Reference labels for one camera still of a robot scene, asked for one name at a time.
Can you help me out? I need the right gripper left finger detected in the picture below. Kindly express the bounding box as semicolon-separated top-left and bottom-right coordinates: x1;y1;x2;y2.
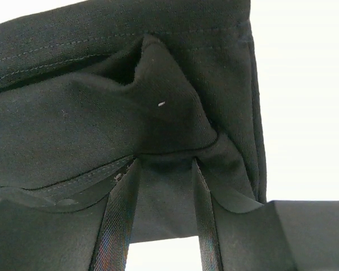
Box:
0;159;141;270

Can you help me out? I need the black skirt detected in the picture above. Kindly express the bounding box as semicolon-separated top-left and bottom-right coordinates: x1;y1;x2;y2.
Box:
0;1;266;242

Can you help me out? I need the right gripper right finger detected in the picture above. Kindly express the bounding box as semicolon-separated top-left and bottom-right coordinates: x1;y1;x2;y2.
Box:
192;160;339;270

